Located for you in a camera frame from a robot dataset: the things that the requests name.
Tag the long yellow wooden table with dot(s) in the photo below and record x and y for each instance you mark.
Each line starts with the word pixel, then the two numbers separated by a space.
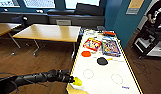
pixel 51 33

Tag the person in dark top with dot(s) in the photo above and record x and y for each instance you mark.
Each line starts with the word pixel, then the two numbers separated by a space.
pixel 156 11

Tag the flat red item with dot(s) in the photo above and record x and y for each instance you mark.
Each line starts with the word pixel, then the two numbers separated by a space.
pixel 108 33

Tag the bright office window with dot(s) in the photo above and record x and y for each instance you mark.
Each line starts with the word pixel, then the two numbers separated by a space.
pixel 82 3
pixel 7 2
pixel 39 3

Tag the flat orange disc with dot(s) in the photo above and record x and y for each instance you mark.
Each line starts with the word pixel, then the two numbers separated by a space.
pixel 86 53

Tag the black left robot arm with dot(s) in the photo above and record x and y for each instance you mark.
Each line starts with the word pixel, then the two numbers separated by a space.
pixel 26 80

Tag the dark grey bench sofa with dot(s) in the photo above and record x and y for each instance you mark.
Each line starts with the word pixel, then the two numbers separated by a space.
pixel 86 16

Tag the yellow wooden gaming table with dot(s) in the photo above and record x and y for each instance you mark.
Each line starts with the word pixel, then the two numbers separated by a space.
pixel 102 76

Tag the grey chair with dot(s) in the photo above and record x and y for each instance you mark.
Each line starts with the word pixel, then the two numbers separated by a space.
pixel 64 22

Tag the red yellow game box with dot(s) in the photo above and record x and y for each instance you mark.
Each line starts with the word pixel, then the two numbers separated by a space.
pixel 92 43

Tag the yellow wall sign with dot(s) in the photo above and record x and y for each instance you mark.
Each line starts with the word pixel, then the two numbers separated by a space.
pixel 134 6

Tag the yellow wooden office table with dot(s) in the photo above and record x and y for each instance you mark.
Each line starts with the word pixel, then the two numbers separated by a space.
pixel 6 28

